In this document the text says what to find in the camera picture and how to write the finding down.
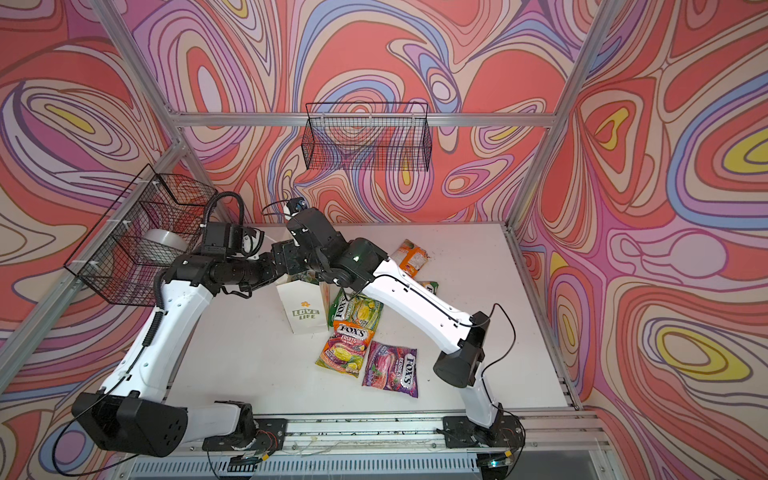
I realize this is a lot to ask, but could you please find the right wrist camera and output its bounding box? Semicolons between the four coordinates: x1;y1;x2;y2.
283;197;309;219

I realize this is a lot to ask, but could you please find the orange fruits candy bag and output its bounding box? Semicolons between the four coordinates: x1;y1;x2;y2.
315;321;374;377

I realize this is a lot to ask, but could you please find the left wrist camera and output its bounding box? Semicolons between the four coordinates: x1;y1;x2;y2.
200;222;265;259

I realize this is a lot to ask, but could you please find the black wire basket wall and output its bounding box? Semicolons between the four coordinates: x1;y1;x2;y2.
64;165;216;307
301;101;433;172

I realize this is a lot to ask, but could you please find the silver tape roll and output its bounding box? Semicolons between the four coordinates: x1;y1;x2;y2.
143;228;188;251

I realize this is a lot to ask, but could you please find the black wire basket back wall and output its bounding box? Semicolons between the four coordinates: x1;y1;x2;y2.
301;101;433;172

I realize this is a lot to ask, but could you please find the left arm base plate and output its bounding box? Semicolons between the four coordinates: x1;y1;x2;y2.
202;417;288;454

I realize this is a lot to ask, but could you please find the purple berries candy bag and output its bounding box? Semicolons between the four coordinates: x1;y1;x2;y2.
362;341;418;398

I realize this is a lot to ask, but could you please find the white floral paper bag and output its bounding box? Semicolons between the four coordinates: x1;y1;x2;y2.
277;271;330;335

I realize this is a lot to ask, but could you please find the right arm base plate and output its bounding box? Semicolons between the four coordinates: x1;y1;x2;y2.
435;412;526;450

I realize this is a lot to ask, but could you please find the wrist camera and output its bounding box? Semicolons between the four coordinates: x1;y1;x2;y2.
283;197;309;219
200;222;265;259

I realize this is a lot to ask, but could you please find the black wire basket left wall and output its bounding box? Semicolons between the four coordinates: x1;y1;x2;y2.
64;165;216;307

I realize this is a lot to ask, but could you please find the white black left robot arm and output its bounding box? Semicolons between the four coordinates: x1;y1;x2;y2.
72;241;306;457

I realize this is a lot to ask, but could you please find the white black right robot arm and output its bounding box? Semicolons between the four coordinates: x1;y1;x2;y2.
283;198;498;430

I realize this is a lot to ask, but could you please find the aluminium front rail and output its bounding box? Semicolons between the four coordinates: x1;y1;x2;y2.
119;410;607;457

